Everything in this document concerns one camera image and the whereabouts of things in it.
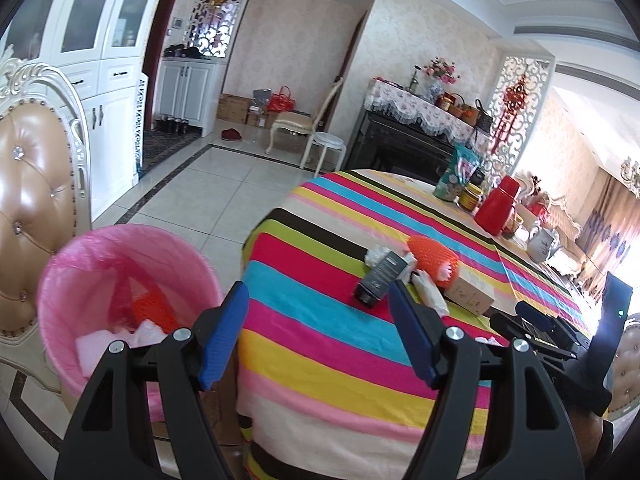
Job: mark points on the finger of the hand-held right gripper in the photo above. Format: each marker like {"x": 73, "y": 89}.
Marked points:
{"x": 525, "y": 335}
{"x": 542, "y": 317}

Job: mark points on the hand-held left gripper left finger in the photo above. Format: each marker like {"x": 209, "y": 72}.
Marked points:
{"x": 222, "y": 340}

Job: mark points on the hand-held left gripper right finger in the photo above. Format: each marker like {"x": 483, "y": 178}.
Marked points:
{"x": 415, "y": 335}

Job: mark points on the white tissue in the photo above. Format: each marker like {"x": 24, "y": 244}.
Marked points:
{"x": 429, "y": 292}

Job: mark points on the black box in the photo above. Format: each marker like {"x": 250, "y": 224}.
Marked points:
{"x": 380, "y": 280}

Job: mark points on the beige cardboard box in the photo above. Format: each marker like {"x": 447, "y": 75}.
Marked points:
{"x": 470, "y": 292}

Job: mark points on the small white foam piece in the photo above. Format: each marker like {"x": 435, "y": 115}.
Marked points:
{"x": 147, "y": 334}

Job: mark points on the orange foam fruit net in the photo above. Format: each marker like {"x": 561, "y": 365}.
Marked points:
{"x": 150, "y": 310}
{"x": 430, "y": 257}

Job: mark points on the white foam wrap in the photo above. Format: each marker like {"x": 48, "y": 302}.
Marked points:
{"x": 95, "y": 350}

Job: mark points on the pink trash bin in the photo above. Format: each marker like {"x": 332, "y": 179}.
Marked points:
{"x": 80, "y": 270}

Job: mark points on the person's right hand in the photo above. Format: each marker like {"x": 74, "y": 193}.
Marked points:
{"x": 587, "y": 435}

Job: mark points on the beige leather dining chair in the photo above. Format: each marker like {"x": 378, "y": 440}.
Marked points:
{"x": 627, "y": 375}
{"x": 35, "y": 175}

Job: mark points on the white teapot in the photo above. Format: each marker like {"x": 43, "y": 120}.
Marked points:
{"x": 541, "y": 245}

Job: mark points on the striped tablecloth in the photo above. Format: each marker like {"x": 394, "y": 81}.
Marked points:
{"x": 325, "y": 350}

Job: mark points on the small glass jar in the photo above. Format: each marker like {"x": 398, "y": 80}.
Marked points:
{"x": 514, "y": 229}

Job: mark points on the cream sofa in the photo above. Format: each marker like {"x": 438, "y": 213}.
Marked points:
{"x": 565, "y": 225}

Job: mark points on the small red ornament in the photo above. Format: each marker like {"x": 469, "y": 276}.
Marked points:
{"x": 539, "y": 210}

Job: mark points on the brown patterned curtain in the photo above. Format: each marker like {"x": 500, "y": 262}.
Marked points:
{"x": 610, "y": 225}

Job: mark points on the red thermos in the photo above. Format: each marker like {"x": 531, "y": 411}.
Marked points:
{"x": 497, "y": 207}

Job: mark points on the yellow jar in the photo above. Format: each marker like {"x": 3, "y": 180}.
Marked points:
{"x": 471, "y": 199}

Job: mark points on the green snack bag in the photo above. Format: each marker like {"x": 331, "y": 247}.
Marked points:
{"x": 455, "y": 175}

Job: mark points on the chandelier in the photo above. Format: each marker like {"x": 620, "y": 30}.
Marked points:
{"x": 630, "y": 175}

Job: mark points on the black piano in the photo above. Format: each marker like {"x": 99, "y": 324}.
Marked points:
{"x": 400, "y": 145}

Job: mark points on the dark patterned rug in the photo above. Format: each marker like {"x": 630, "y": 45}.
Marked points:
{"x": 167, "y": 147}

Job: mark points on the red slippers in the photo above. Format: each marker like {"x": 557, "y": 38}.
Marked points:
{"x": 231, "y": 135}

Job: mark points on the black handbag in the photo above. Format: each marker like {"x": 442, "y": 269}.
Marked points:
{"x": 483, "y": 117}

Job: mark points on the red knot hanging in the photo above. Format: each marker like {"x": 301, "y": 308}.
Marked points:
{"x": 510, "y": 110}

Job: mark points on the white round stool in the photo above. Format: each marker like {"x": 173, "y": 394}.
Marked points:
{"x": 325, "y": 142}

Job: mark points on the orange basket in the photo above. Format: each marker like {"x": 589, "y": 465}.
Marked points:
{"x": 469, "y": 114}

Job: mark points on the row of black shoes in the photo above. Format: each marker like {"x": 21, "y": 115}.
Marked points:
{"x": 172, "y": 125}

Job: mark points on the small cardboard box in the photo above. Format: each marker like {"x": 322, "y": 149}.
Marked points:
{"x": 260, "y": 119}

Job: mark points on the white blue patterned board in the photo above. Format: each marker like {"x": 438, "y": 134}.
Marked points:
{"x": 141, "y": 130}

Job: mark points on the cream upholstered chair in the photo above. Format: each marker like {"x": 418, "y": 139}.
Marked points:
{"x": 295, "y": 122}

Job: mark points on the brown basket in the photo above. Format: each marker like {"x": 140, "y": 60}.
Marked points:
{"x": 452, "y": 105}

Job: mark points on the large cardboard box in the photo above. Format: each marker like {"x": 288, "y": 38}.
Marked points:
{"x": 232, "y": 107}

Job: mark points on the grey gift bag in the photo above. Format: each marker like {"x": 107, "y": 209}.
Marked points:
{"x": 261, "y": 99}

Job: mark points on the red handbag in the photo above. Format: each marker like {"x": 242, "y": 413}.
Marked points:
{"x": 280, "y": 102}

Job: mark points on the white shoe cabinet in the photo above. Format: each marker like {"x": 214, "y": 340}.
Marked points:
{"x": 192, "y": 95}

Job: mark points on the tall white cabinet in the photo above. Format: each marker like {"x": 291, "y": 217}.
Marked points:
{"x": 115, "y": 105}

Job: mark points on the flower vase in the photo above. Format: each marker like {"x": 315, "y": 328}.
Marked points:
{"x": 441, "y": 72}

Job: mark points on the black bags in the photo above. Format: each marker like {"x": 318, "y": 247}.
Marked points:
{"x": 181, "y": 51}

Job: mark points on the dark wooden door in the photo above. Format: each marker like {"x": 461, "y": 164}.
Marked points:
{"x": 159, "y": 35}

